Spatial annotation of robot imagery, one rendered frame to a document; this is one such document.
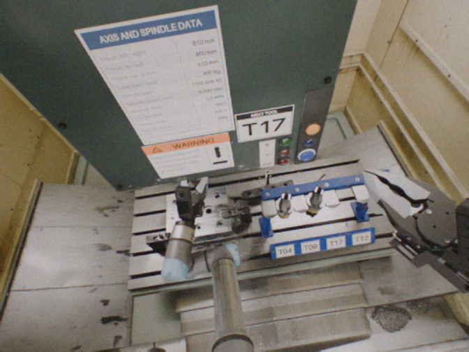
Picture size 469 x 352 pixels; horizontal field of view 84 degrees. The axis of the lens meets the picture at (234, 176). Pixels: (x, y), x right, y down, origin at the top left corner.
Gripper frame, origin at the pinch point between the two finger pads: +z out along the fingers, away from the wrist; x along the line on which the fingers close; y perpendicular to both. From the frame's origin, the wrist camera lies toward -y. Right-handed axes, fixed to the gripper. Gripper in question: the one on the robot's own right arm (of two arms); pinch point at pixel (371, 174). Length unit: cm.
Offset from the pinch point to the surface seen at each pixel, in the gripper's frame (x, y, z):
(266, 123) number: -7.0, -3.3, 17.1
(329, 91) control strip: 1.6, -8.0, 12.1
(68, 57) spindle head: -27.8, -20.2, 29.3
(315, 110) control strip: 0.1, -4.6, 13.0
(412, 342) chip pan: 21, 103, -45
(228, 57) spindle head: -11.3, -16.6, 19.8
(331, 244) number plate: 17, 77, 3
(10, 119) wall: -69, 53, 152
